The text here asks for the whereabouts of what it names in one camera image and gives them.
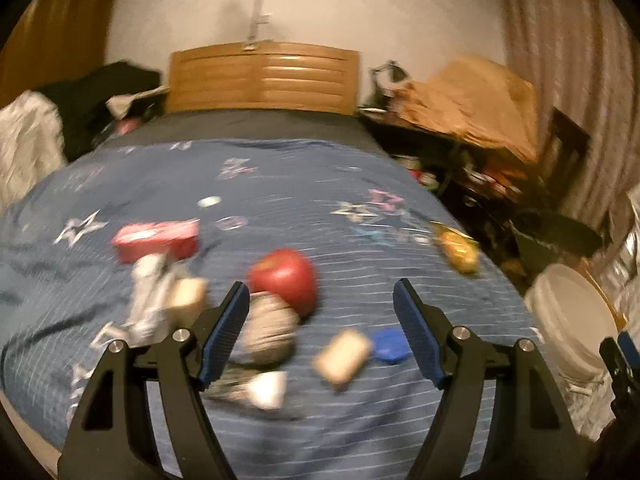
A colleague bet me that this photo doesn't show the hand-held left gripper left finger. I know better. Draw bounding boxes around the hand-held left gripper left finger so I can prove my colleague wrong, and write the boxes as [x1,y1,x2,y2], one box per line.
[56,281,251,480]

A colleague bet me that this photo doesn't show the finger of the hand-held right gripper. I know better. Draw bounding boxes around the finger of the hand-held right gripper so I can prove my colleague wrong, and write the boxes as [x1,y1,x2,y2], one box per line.
[599,331,640,411]

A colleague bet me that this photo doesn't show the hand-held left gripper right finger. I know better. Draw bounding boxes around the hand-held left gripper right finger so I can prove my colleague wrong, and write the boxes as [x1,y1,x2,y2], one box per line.
[392,278,585,480]

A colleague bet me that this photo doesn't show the white bucket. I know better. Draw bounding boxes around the white bucket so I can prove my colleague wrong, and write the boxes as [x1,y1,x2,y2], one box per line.
[524,263,626,386]

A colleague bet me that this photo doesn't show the beige wooden block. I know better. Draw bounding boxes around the beige wooden block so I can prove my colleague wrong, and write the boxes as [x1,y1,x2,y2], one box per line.
[312,329,373,391]

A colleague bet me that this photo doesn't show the small blue lid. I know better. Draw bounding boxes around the small blue lid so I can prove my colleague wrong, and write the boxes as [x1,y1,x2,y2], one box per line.
[372,327,413,363]

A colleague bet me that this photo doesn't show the small black box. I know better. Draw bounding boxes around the small black box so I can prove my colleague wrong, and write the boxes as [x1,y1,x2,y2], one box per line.
[207,367,261,403]

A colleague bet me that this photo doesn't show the small white wrapper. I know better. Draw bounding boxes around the small white wrapper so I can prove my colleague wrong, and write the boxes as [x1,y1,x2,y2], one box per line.
[247,372,288,411]

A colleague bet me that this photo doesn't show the red apple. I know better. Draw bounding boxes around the red apple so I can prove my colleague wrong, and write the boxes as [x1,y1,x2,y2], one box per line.
[247,248,319,317]

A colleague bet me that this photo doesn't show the white red carton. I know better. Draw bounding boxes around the white red carton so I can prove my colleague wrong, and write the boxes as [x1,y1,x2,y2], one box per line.
[117,254,210,346]

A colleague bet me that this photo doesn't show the yellow snack packet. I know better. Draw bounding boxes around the yellow snack packet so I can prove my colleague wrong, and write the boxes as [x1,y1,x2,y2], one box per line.
[431,221,482,275]

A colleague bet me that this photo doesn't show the pink box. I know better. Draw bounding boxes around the pink box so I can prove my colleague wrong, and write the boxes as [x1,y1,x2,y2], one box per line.
[111,218,201,265]

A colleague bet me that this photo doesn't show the blue star printed blanket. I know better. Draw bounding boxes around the blue star printed blanket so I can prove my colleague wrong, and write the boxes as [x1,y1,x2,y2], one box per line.
[0,139,546,480]

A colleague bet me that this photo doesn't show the cluttered dark desk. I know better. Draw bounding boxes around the cluttered dark desk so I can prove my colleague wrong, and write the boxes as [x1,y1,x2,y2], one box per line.
[357,105,531,241]

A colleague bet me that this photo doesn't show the dark wooden chair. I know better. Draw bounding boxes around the dark wooden chair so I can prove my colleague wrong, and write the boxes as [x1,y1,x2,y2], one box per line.
[537,106,593,201]

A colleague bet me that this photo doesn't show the pink cloth item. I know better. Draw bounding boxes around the pink cloth item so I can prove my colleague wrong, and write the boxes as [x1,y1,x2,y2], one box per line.
[112,115,146,136]

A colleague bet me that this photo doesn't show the orange cloth pile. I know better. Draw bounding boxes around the orange cloth pile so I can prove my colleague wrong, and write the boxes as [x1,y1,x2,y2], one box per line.
[400,57,541,163]

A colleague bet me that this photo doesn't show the beige fabric piece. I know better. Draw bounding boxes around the beige fabric piece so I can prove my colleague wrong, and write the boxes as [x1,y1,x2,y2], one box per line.
[105,87,171,116]

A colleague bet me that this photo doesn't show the wooden headboard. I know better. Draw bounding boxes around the wooden headboard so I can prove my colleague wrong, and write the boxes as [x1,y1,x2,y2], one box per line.
[165,42,362,116]

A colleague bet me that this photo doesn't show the black desk lamp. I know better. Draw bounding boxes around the black desk lamp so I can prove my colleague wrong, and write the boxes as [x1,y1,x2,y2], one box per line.
[370,60,408,106]

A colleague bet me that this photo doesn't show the black cloth pile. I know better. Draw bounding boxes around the black cloth pile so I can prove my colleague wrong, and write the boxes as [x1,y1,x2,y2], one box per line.
[40,61,163,161]

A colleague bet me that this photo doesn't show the white crumpled cloth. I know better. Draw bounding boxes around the white crumpled cloth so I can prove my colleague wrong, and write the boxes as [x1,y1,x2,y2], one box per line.
[0,91,68,211]

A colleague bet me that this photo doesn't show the striped pink curtain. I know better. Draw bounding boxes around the striped pink curtain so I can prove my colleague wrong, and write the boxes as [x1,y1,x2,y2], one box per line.
[492,0,640,241]

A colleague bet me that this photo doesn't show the clamp-on holder pole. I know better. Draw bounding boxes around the clamp-on holder pole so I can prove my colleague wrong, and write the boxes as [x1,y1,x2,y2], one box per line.
[245,0,273,52]

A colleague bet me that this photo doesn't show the brown wooden wardrobe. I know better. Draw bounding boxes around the brown wooden wardrobe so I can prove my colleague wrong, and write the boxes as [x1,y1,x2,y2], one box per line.
[0,0,123,111]

